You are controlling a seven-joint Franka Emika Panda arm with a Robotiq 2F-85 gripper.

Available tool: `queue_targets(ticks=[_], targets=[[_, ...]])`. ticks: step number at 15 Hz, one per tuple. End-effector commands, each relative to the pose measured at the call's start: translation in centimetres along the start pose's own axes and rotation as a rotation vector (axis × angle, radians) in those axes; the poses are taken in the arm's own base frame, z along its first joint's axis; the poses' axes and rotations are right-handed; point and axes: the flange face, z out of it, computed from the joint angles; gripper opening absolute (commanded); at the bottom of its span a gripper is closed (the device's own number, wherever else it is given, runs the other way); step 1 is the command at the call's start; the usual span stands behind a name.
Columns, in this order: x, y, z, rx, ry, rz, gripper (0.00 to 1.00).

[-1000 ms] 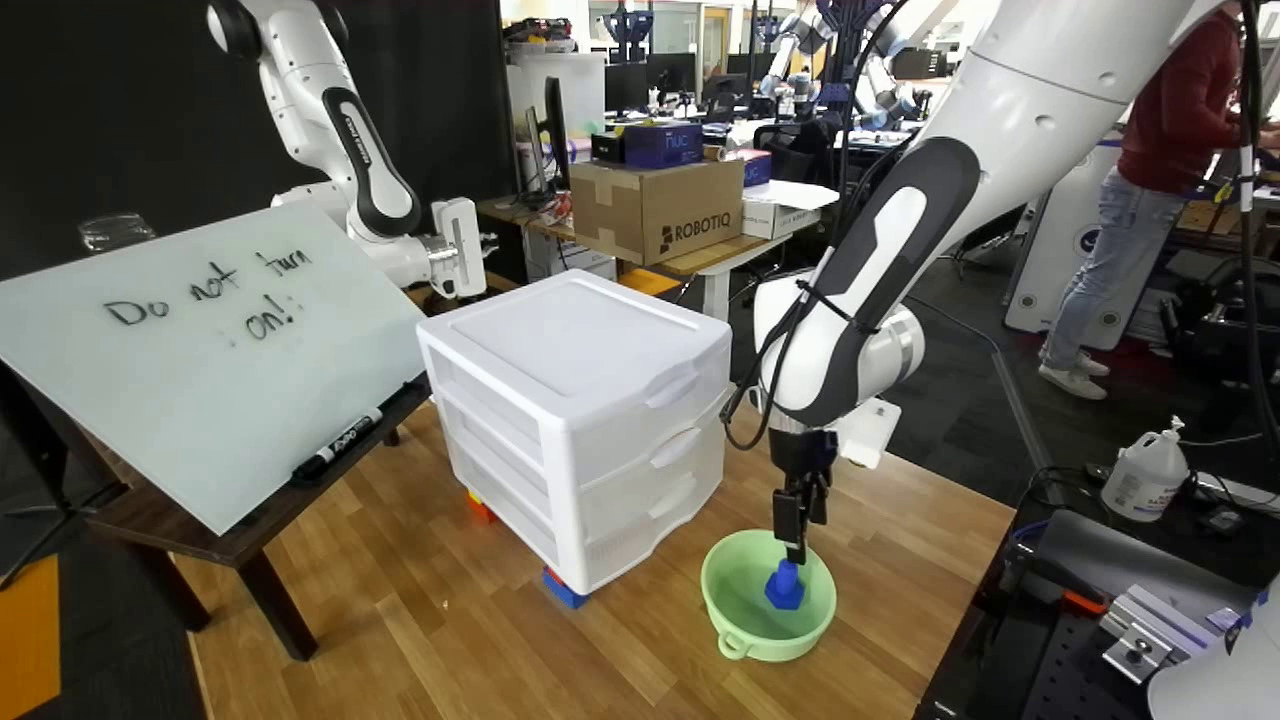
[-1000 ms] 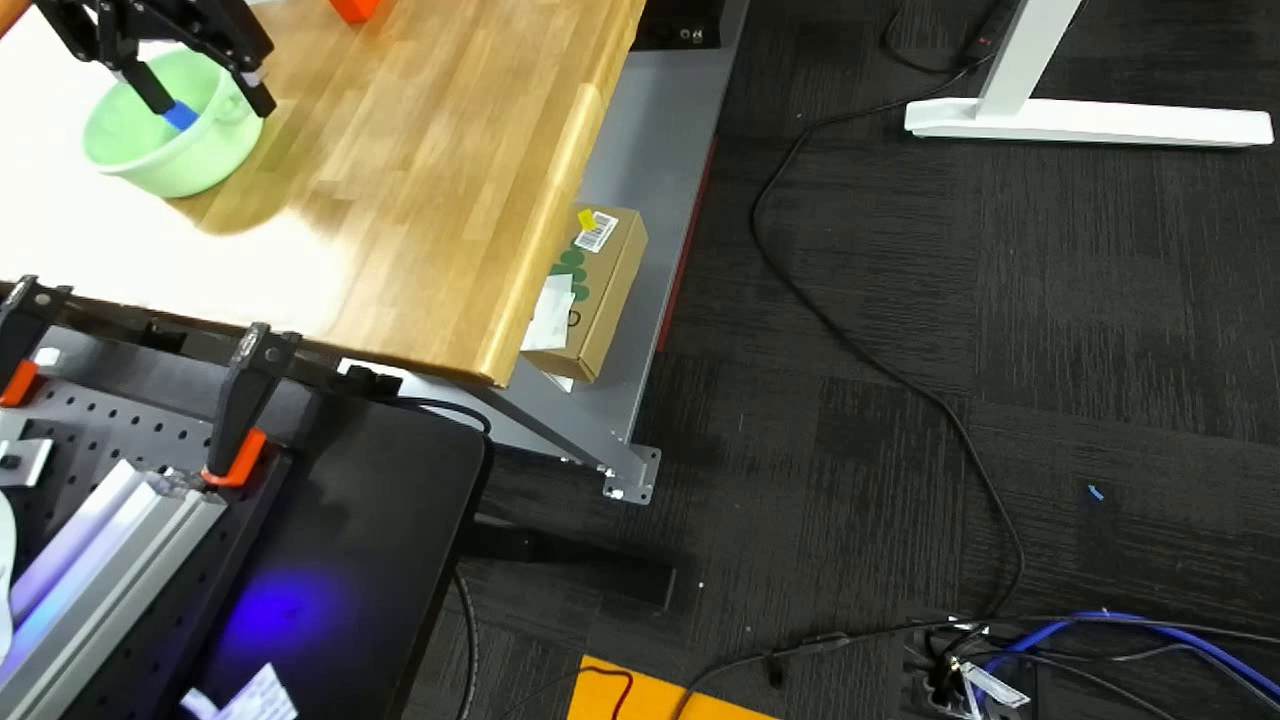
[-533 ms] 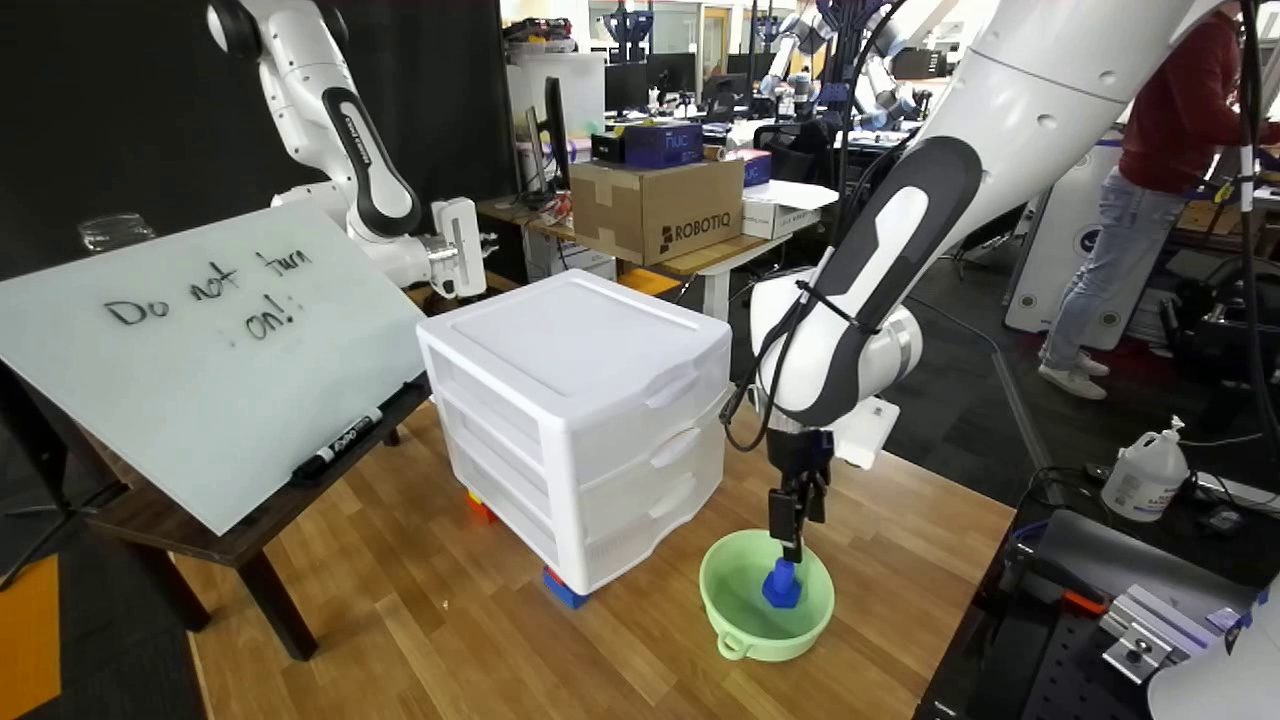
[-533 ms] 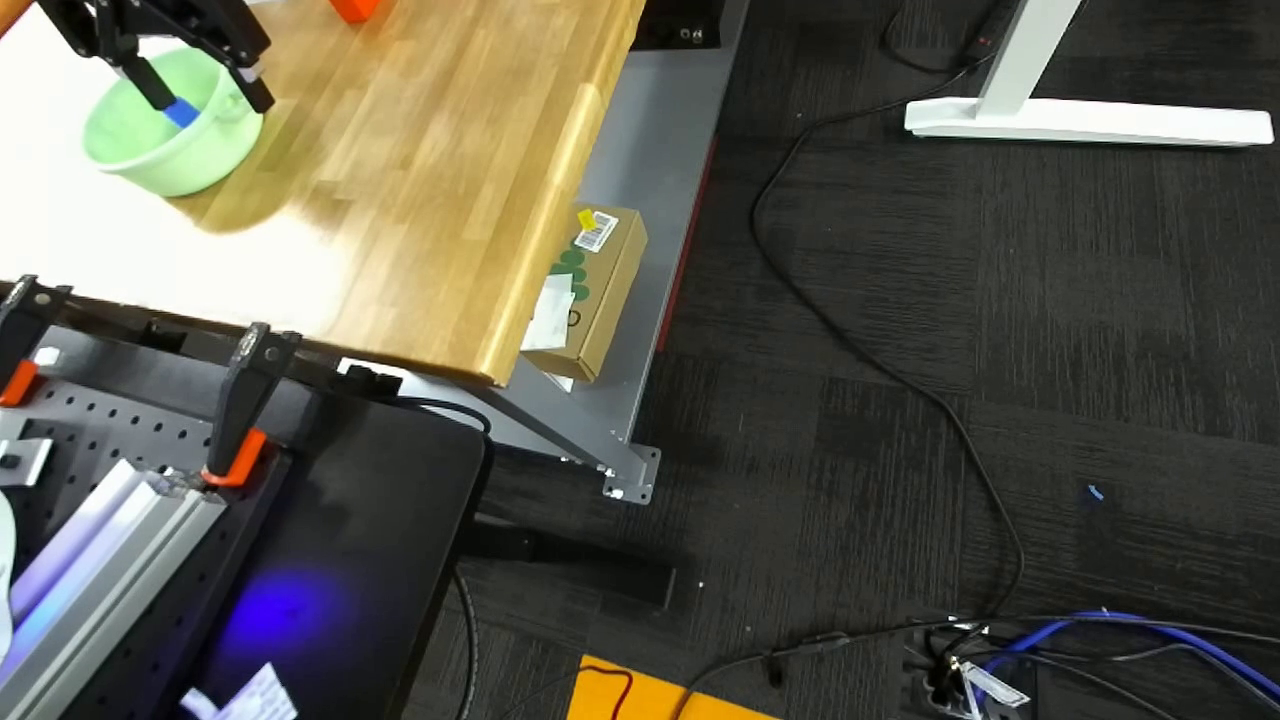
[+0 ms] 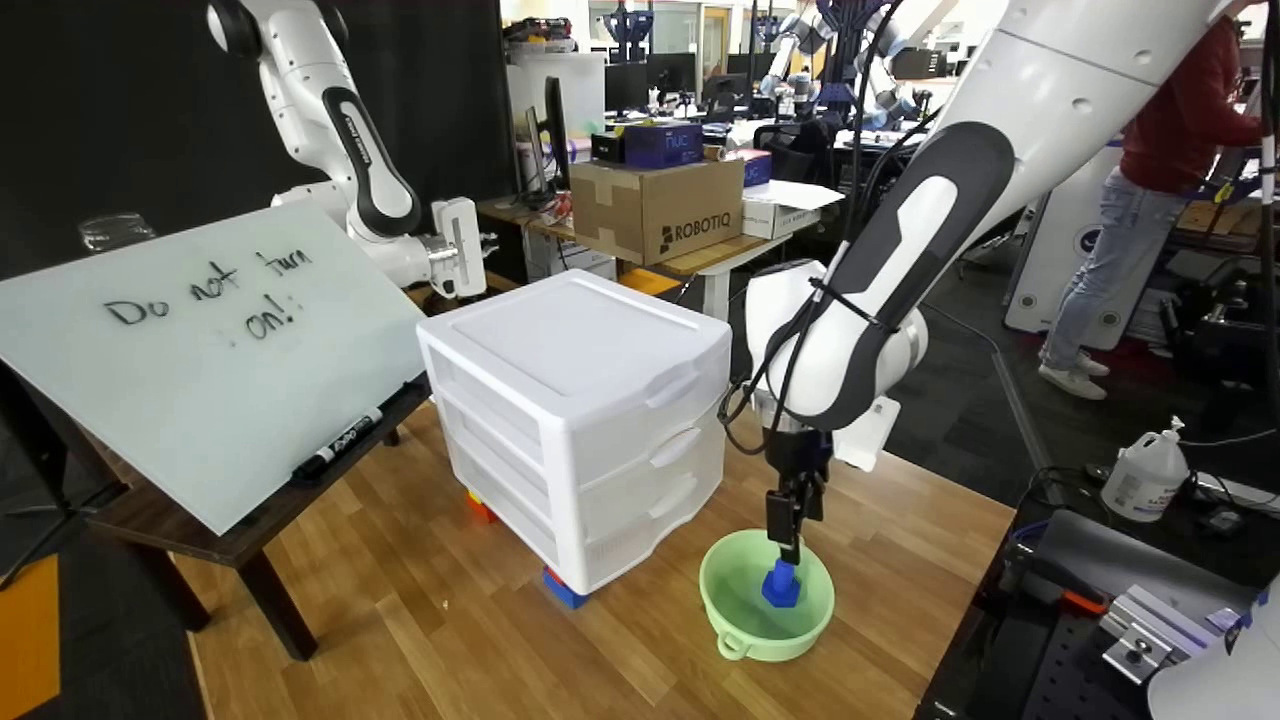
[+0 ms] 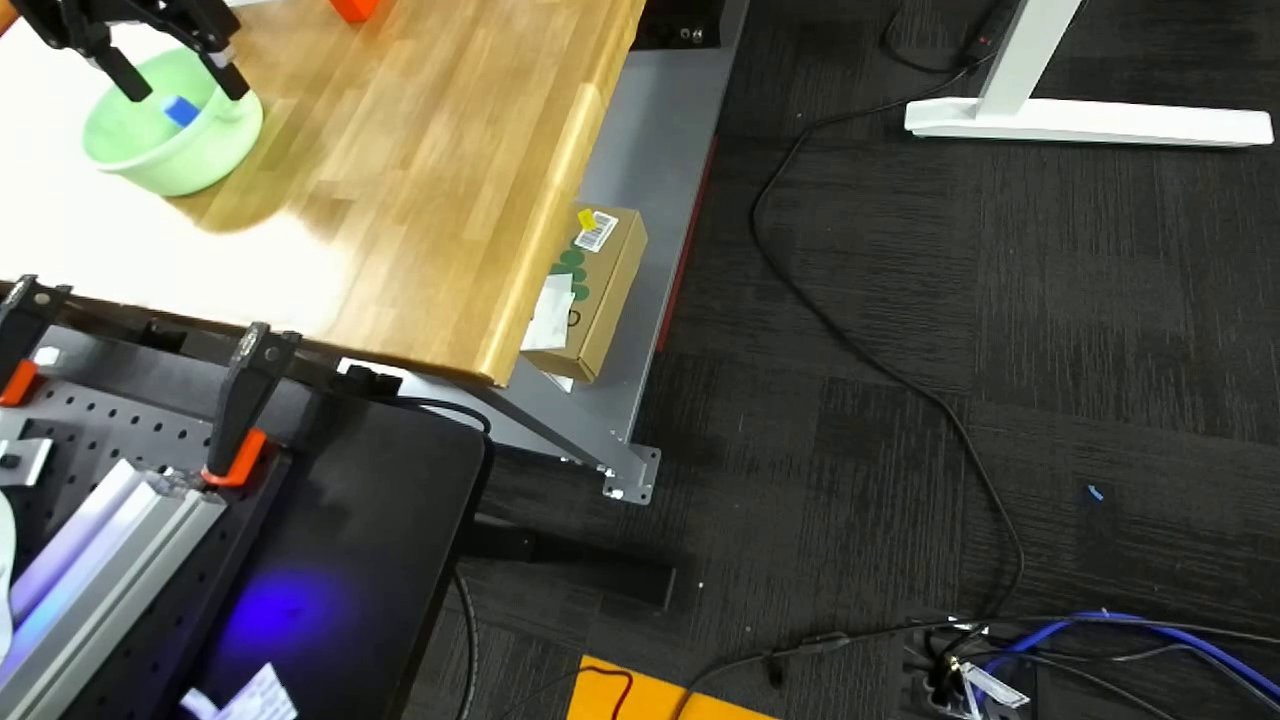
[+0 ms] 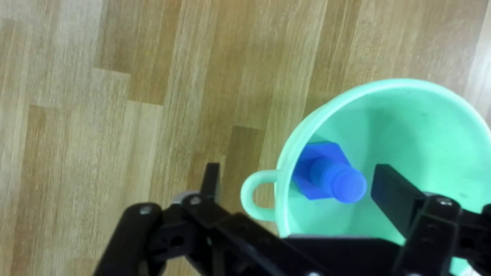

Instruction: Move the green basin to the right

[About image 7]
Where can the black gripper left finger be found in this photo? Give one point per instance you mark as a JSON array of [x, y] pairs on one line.
[[194, 239]]

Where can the green plastic basin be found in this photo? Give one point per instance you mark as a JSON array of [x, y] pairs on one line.
[[409, 127]]

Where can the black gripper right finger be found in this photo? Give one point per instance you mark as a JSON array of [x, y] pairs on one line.
[[435, 235]]

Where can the blue toy bolt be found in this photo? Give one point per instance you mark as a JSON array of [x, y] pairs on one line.
[[328, 173]]

